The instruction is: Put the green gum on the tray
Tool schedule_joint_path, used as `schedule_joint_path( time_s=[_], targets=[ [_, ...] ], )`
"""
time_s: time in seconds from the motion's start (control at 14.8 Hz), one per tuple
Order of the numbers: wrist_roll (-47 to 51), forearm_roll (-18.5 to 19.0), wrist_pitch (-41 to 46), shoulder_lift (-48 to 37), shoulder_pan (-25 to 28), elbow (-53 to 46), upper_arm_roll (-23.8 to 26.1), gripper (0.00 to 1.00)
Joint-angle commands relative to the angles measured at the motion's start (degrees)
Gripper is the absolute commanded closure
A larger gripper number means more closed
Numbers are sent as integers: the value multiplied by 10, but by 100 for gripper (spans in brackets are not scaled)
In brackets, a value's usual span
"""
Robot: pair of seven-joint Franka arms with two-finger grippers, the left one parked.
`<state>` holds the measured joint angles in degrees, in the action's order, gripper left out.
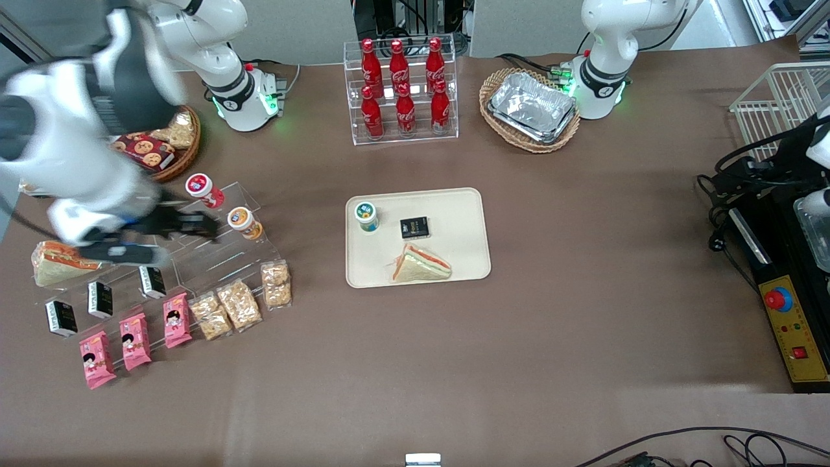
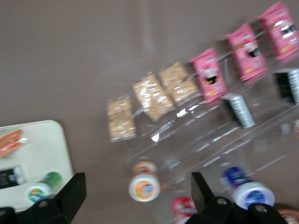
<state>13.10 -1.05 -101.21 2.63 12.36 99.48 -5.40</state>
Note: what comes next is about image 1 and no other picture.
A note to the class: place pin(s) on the black and white carton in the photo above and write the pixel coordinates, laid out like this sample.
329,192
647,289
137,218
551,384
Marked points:
61,318
152,281
100,299

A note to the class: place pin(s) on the pink snack packet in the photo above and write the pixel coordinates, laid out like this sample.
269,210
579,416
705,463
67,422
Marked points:
135,342
97,360
176,321

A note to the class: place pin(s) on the clear acrylic stepped snack stand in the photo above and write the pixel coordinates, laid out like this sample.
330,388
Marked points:
123,285

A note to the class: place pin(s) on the clear acrylic bottle rack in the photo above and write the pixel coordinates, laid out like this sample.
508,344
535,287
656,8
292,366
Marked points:
418,137

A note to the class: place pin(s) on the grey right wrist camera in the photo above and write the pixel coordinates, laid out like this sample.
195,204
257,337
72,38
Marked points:
126,254

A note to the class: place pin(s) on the clear rice cracker pack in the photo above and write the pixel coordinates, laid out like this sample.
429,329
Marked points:
240,305
178,131
277,284
211,316

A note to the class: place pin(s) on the aluminium foil tray stack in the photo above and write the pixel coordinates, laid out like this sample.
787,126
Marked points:
532,107

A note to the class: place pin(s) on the red emergency stop button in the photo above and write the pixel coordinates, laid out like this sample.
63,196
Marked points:
777,299

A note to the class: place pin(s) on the red cola bottle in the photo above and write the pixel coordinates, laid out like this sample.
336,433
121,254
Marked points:
372,117
440,111
435,63
398,65
406,115
370,65

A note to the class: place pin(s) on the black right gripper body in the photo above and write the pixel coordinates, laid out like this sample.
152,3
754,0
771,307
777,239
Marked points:
160,222

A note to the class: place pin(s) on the beige plastic tray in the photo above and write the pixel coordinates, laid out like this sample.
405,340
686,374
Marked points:
454,220

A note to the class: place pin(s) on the black control box yellow panel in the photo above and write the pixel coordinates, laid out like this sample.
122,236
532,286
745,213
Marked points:
797,337

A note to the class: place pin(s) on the dark red cookie box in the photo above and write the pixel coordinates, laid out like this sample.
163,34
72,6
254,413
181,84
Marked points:
146,152

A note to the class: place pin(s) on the brown wicker basket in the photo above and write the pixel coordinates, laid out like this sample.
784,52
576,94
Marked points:
185,159

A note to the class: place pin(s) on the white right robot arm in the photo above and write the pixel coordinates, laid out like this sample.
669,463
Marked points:
58,155

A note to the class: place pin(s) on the black background equipment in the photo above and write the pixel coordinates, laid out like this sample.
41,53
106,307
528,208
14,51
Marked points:
389,16

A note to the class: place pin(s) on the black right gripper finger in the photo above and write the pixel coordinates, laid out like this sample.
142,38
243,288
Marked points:
204,235
201,222

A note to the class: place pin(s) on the clear acrylic stepped gum stand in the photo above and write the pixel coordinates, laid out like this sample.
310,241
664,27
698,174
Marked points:
217,263

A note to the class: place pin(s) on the light wicker basket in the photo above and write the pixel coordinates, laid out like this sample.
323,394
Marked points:
499,130

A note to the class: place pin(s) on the small black box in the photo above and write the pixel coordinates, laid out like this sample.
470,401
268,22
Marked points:
415,227

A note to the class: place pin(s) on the wrapped triangle sandwich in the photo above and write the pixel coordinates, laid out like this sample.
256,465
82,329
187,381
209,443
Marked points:
420,266
55,269

